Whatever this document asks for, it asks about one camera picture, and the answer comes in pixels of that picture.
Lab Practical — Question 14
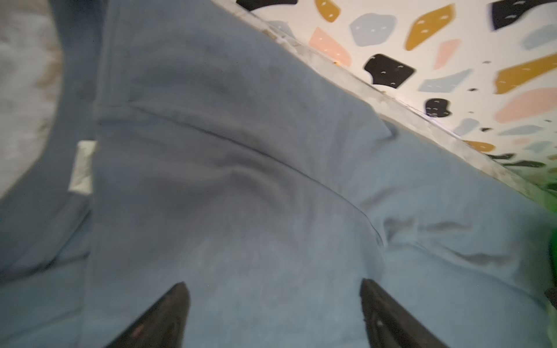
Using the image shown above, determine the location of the grey blue t shirt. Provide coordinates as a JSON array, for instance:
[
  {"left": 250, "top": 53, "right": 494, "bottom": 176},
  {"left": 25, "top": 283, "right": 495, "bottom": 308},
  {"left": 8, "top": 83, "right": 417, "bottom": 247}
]
[{"left": 1, "top": 1, "right": 551, "bottom": 347}]

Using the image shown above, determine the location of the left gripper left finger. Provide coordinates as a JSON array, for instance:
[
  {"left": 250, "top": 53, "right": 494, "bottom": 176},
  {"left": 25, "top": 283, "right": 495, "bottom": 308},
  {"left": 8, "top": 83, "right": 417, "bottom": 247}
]
[{"left": 107, "top": 282, "right": 191, "bottom": 348}]

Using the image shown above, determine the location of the green plastic basket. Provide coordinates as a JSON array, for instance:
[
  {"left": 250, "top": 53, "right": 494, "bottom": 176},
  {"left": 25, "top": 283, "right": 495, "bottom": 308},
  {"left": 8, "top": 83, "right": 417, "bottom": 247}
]
[{"left": 524, "top": 182, "right": 556, "bottom": 302}]

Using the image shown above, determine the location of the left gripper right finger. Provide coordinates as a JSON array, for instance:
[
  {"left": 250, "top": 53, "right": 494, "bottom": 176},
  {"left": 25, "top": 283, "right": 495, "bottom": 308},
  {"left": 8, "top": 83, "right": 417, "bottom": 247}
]
[{"left": 360, "top": 278, "right": 448, "bottom": 348}]

